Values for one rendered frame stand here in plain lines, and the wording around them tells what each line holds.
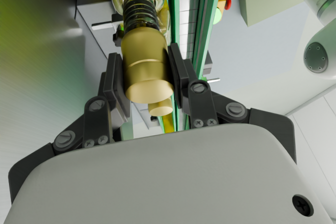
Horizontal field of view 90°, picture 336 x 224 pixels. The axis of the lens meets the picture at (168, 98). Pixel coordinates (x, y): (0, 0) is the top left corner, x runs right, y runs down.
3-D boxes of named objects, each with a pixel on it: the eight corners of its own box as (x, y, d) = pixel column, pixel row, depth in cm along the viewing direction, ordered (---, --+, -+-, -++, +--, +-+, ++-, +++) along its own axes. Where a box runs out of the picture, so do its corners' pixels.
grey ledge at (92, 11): (78, -19, 41) (74, 11, 36) (114, -25, 41) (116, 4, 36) (146, 115, 126) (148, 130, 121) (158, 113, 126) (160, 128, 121)
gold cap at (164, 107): (172, 84, 26) (178, 110, 24) (154, 93, 27) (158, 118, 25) (159, 75, 23) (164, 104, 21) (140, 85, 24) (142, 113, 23)
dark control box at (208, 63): (190, 51, 75) (194, 66, 71) (208, 48, 75) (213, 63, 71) (189, 63, 82) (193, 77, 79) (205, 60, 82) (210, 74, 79)
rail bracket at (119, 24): (89, -7, 35) (85, 40, 29) (122, -13, 35) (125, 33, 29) (97, 10, 38) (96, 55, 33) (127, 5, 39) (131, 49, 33)
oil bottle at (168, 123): (163, 119, 110) (170, 164, 98) (171, 117, 110) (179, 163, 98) (163, 122, 115) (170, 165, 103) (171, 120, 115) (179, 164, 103)
